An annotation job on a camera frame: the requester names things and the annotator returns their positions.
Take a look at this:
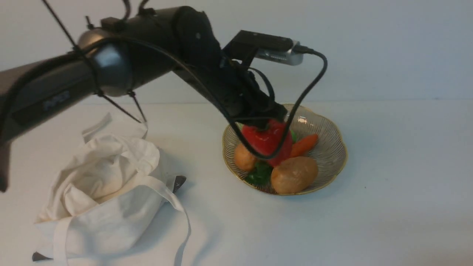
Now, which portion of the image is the white cloth tote bag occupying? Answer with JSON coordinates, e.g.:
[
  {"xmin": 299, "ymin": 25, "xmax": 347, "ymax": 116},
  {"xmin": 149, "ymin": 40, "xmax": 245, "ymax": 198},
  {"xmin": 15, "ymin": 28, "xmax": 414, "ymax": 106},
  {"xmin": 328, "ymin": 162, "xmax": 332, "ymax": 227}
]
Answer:
[{"xmin": 32, "ymin": 113, "xmax": 190, "ymax": 266}]

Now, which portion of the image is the red bell pepper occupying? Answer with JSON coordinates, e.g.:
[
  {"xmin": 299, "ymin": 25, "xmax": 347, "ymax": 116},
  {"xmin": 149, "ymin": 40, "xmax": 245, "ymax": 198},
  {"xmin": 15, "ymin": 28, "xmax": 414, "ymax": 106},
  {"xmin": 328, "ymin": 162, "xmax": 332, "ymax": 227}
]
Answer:
[{"xmin": 242, "ymin": 120, "xmax": 292, "ymax": 167}]

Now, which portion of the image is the gold-rimmed wire basket bowl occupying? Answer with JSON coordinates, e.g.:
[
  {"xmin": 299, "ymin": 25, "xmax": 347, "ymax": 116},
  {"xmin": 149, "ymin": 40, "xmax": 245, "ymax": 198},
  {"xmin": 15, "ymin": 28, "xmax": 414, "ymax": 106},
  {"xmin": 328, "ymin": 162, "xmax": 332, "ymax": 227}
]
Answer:
[{"xmin": 222, "ymin": 105, "xmax": 348, "ymax": 195}]

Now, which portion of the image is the orange carrot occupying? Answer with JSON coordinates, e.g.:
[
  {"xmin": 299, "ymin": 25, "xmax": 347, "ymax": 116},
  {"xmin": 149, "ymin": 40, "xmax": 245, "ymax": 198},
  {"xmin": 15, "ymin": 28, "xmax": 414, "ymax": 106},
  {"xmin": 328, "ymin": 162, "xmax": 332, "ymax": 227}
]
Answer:
[{"xmin": 290, "ymin": 134, "xmax": 319, "ymax": 158}]

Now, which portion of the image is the small brown potato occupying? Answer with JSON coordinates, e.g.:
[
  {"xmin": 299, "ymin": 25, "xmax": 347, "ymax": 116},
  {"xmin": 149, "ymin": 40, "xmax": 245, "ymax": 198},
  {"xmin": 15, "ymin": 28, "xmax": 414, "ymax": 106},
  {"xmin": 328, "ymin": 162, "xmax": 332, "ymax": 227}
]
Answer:
[{"xmin": 234, "ymin": 143, "xmax": 258, "ymax": 172}]

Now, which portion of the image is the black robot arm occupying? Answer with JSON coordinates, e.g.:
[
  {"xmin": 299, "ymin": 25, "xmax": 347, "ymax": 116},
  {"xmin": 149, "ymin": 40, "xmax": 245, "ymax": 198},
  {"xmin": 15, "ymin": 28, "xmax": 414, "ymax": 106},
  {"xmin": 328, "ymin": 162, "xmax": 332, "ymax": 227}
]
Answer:
[{"xmin": 1, "ymin": 6, "xmax": 287, "ymax": 192}]

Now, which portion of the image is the black camera cable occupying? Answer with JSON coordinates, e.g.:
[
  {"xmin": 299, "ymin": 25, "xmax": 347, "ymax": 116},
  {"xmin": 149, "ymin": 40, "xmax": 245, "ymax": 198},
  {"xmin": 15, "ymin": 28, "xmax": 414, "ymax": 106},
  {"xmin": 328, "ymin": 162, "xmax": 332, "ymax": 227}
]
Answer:
[{"xmin": 122, "ymin": 35, "xmax": 329, "ymax": 160}]

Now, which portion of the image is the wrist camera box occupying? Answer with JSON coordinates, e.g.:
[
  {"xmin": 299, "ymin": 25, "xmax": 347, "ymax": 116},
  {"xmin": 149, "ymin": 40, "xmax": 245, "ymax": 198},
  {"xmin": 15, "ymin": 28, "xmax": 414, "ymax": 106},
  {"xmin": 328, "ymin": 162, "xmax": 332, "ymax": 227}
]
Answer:
[{"xmin": 223, "ymin": 30, "xmax": 303, "ymax": 67}]

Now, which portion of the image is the large brown potato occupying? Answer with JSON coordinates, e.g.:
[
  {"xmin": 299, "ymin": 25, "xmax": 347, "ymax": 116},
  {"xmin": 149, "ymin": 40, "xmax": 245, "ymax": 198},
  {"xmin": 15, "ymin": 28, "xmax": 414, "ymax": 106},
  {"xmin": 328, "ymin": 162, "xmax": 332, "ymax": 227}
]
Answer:
[{"xmin": 270, "ymin": 157, "xmax": 318, "ymax": 195}]

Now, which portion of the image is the dark green broccoli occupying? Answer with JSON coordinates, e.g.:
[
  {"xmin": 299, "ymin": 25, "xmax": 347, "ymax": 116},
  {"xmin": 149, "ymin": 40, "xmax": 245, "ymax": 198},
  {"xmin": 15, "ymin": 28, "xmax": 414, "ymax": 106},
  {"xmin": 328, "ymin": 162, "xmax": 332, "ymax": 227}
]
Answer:
[{"xmin": 245, "ymin": 161, "xmax": 273, "ymax": 187}]

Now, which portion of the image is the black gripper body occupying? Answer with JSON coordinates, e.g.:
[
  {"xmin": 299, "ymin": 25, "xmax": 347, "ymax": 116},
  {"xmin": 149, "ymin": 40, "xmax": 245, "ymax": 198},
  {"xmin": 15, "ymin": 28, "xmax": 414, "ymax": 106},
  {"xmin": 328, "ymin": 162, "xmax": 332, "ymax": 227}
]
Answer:
[{"xmin": 207, "ymin": 55, "xmax": 287, "ymax": 129}]

